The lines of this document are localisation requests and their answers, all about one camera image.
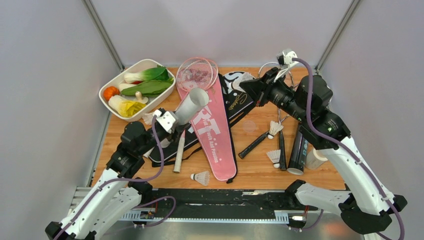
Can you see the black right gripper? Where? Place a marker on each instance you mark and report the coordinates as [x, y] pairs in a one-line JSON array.
[[254, 87]]

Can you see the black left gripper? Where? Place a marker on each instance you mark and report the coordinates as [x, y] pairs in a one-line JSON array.
[[174, 136]]

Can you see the white shuttlecock tube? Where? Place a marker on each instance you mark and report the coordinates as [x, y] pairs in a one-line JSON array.
[[192, 103]]

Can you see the white shuttlecock front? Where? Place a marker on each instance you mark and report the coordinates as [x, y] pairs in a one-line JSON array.
[[202, 178]]

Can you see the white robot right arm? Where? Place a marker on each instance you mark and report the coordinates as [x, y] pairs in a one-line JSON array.
[[367, 206]]

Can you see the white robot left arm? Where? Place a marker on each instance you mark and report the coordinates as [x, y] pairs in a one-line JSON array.
[[118, 190]]

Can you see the pink badminton racket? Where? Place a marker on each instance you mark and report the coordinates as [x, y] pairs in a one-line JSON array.
[[180, 150], [215, 68]]

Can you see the black racket cover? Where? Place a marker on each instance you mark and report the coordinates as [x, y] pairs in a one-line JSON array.
[[238, 105]]

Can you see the white racket right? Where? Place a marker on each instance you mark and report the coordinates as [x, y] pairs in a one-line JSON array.
[[289, 81]]

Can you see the white racket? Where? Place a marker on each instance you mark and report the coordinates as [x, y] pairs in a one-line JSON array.
[[263, 136], [289, 81]]

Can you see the clear round tube lid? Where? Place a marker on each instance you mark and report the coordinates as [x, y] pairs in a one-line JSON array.
[[249, 126]]

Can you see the pink racket cover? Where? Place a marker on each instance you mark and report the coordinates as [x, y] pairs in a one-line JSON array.
[[211, 127]]

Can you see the beige mushroom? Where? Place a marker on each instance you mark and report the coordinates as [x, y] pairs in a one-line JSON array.
[[140, 98]]

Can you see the green leafy vegetable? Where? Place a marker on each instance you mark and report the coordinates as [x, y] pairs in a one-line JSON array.
[[150, 88]]

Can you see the yellow napa cabbage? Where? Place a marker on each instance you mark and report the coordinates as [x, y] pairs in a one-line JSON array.
[[124, 107]]

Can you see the green bok choy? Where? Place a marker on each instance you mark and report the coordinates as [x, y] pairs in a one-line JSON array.
[[156, 73]]

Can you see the white racket left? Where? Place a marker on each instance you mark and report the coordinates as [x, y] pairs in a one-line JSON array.
[[263, 136]]

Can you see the white rectangular tray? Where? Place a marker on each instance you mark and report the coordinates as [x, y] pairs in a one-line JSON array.
[[152, 102]]

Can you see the black shuttlecock tube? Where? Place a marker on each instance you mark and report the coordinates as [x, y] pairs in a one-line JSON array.
[[298, 154]]

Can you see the white tube cap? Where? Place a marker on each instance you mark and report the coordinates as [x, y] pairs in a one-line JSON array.
[[314, 159]]

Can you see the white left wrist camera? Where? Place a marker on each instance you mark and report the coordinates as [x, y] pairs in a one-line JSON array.
[[166, 119]]

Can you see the white shuttlecock on handle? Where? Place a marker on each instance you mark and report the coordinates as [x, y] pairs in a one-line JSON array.
[[274, 128]]

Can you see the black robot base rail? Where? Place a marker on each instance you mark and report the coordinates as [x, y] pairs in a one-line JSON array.
[[222, 204]]

